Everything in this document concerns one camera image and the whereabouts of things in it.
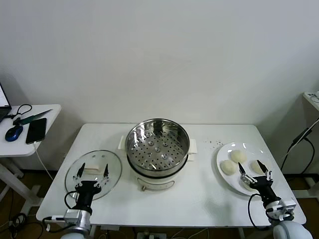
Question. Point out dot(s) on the large white plate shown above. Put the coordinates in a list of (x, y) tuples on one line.
[(249, 150)]

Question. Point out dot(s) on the white desk foot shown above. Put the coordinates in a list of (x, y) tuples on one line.
[(302, 193)]

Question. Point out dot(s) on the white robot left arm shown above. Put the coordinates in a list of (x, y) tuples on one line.
[(77, 220)]

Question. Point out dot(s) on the white floor power strip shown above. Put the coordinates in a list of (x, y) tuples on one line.
[(152, 235)]

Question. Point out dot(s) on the white side desk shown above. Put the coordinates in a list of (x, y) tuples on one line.
[(310, 100)]

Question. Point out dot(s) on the perforated stainless steamer basket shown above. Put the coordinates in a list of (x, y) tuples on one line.
[(159, 152)]

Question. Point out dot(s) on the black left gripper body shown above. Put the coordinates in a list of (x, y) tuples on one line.
[(86, 193)]

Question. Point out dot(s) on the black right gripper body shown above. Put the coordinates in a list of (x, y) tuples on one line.
[(263, 188)]

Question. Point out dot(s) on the white steamed baozi bun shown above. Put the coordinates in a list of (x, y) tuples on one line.
[(228, 167), (246, 188), (238, 156), (256, 166)]

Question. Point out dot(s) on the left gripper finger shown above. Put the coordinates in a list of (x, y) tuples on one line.
[(80, 174), (106, 173)]

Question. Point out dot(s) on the small white side table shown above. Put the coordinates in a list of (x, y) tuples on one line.
[(15, 149)]

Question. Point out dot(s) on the white electric cooking pot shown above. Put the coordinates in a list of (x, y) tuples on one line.
[(154, 183)]

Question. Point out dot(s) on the black smartphone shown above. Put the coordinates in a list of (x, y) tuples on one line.
[(36, 130)]

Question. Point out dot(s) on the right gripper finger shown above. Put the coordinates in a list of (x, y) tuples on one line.
[(245, 175), (266, 171)]

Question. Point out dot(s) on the blue computer mouse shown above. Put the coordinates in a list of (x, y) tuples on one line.
[(13, 133)]

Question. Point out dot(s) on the black laptop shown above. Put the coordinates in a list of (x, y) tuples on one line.
[(3, 112)]

